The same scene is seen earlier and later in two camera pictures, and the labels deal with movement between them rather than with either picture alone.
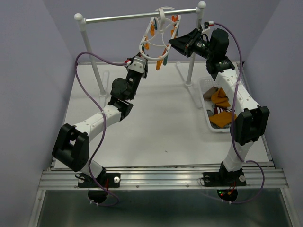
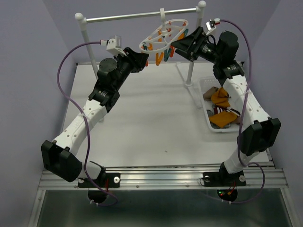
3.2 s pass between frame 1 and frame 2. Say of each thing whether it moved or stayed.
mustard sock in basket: stayed
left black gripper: moved
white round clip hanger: moved
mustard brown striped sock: stayed
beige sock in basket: stayed
